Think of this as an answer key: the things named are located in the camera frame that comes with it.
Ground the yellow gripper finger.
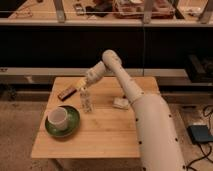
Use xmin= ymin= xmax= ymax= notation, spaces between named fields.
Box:
xmin=75 ymin=78 xmax=87 ymax=90

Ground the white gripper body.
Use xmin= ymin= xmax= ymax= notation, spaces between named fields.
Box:
xmin=85 ymin=61 xmax=106 ymax=84

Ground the clear plastic bottle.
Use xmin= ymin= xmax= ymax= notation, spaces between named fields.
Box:
xmin=80 ymin=87 xmax=92 ymax=113

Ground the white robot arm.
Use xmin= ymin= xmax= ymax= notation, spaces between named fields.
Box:
xmin=75 ymin=50 xmax=186 ymax=171

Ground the brown rectangular block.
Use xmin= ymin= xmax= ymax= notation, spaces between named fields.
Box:
xmin=58 ymin=86 xmax=77 ymax=101

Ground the green plate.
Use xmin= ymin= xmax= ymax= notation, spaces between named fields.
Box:
xmin=45 ymin=105 xmax=80 ymax=138

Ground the white cup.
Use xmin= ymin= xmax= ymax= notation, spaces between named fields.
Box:
xmin=48 ymin=107 xmax=68 ymax=130

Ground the white folded cloth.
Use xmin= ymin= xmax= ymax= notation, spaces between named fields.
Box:
xmin=113 ymin=97 xmax=129 ymax=110

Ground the wooden folding table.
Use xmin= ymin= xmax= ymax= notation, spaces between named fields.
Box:
xmin=30 ymin=76 xmax=161 ymax=160

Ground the shelf rack with clutter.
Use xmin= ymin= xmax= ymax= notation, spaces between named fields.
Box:
xmin=0 ymin=0 xmax=213 ymax=27

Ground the black equipment on shelf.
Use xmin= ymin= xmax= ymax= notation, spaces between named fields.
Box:
xmin=185 ymin=55 xmax=213 ymax=83

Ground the dark blue floor box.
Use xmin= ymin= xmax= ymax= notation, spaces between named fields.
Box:
xmin=187 ymin=125 xmax=213 ymax=144

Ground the black cable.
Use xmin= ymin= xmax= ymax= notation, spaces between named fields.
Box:
xmin=179 ymin=105 xmax=213 ymax=171

